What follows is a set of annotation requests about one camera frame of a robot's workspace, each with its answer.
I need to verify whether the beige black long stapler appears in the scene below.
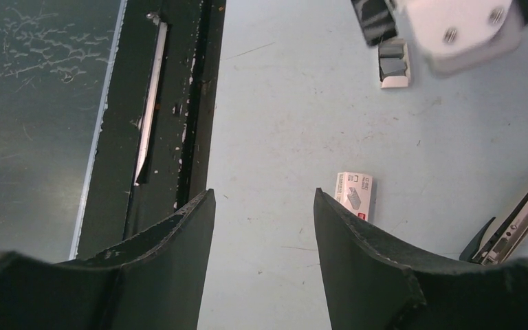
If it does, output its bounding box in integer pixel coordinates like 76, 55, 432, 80
459, 183, 528, 265

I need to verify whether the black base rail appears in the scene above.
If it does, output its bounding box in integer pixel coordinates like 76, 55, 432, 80
69, 1, 227, 259

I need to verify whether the white staple box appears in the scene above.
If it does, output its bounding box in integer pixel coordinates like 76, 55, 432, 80
333, 172, 373, 222

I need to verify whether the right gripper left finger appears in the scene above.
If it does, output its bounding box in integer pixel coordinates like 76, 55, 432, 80
0, 190, 216, 329

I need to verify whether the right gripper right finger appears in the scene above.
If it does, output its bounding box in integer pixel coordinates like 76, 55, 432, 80
313, 189, 528, 329

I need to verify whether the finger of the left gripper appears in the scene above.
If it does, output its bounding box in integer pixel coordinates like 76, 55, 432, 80
351, 0, 398, 47

